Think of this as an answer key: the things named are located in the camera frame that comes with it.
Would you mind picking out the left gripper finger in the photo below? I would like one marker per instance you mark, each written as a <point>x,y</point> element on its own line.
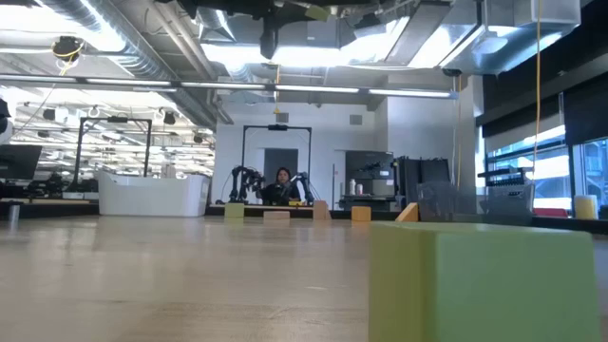
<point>269,38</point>

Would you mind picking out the light wooden block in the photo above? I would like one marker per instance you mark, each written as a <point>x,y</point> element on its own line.
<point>277,215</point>
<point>321,211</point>

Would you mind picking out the small orange block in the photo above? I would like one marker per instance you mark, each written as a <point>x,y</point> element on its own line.
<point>361,214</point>

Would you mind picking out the orange wedge block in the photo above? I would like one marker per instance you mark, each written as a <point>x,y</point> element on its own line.
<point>411,216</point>

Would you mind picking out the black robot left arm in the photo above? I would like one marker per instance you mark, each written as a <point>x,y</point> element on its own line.
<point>193,5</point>

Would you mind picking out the black background robot arm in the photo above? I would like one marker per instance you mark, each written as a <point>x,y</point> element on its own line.
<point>304,185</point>
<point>244,183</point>

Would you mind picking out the dark ceiling box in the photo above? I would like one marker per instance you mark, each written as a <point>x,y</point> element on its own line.
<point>322,34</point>

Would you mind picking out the grey door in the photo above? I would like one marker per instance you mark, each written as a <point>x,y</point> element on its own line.
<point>273,159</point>

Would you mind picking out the long ceiling light strip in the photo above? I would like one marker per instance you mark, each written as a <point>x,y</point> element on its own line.
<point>142,81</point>

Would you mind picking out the person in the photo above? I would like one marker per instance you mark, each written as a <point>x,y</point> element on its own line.
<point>281,190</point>

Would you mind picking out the dark equipment cabinet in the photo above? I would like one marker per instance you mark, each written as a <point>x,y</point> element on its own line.
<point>370,166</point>

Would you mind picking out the background wooden table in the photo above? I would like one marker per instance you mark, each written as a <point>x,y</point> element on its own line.
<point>254,206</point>
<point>47,201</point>

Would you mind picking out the white bottle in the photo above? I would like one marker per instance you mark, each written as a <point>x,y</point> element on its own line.
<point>352,186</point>

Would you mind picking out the small pale cup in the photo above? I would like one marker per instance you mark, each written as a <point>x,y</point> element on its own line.
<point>360,189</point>

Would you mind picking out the white plastic bin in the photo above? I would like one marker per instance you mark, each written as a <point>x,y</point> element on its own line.
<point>152,195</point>

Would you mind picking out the black upright panels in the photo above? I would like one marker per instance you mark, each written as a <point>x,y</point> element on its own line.
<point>407,185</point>

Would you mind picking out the grey translucent plastic bin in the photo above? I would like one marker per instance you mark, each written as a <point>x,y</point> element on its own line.
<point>451,204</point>

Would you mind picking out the background robot station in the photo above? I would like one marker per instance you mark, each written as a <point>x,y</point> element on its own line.
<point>57,185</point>

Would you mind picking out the black rack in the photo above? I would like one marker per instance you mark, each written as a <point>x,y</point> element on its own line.
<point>503,175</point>

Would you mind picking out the black computer monitor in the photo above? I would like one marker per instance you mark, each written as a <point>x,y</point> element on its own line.
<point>19,161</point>

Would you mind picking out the red box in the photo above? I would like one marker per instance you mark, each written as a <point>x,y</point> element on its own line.
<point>551,213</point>

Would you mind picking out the yellow roll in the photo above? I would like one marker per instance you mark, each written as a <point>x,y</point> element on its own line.
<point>585,207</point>

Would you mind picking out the grey wall vent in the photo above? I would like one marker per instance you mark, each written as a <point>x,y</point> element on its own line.
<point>282,117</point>
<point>355,119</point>

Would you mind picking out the black gantry frame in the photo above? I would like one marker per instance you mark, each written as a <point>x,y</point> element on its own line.
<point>278,127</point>
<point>116,119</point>

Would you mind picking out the silver spiral ventilation duct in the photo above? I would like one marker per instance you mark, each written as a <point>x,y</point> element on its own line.
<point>142,52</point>

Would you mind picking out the black aluminium frame rail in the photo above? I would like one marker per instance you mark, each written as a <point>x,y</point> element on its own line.
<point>47,211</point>
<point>570,224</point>
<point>252,213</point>

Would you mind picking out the large silver ventilation duct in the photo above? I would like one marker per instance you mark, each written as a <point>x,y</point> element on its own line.
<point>513,47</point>

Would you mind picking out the grey metal post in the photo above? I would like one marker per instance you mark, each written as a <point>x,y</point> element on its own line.
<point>14,216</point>

